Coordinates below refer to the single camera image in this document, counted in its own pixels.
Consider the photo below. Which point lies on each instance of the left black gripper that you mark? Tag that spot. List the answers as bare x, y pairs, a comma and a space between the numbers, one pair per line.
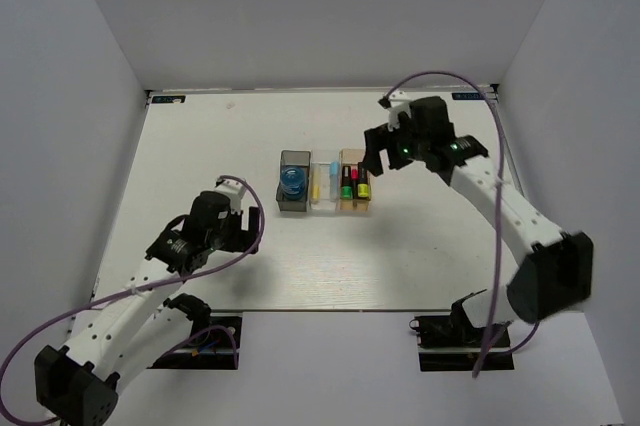
243, 238

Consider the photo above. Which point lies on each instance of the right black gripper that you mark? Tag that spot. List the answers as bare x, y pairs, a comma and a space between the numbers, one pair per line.
381, 138

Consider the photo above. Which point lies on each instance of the pink capped black highlighter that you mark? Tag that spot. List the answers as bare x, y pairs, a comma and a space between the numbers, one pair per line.
354, 178

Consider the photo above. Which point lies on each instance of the yellow capped black highlighter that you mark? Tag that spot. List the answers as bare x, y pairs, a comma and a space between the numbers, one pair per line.
363, 189

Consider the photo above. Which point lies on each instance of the green capped black highlighter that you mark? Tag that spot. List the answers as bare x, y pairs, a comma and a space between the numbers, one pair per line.
346, 191

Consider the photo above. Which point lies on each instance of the blue tape roll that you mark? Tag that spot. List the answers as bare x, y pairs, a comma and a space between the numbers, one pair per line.
293, 182

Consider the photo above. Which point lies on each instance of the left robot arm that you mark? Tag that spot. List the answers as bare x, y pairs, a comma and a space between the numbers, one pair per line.
80, 382

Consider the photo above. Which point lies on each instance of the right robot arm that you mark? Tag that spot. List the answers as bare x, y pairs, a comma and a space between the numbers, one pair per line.
555, 267

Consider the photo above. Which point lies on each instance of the right table label sticker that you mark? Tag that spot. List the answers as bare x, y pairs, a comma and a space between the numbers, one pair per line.
467, 96

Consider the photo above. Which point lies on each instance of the table label sticker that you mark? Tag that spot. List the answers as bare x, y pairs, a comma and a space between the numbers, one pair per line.
467, 96
168, 99

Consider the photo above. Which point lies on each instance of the amber plastic container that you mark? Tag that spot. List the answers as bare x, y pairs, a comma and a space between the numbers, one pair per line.
353, 157

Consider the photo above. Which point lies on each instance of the clear plastic container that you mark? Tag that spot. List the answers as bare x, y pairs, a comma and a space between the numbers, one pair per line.
321, 159

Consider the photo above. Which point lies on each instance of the dark grey plastic container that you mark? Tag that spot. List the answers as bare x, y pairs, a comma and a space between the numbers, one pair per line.
295, 158

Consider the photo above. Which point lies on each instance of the left table label sticker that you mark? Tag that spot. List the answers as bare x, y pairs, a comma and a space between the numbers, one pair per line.
168, 99

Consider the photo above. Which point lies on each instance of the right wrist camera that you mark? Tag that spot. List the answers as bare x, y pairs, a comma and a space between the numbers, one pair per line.
395, 103

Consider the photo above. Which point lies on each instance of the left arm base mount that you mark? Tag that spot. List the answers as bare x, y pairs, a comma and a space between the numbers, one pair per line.
211, 351

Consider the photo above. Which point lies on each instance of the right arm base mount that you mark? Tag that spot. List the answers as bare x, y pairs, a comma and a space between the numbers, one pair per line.
440, 349

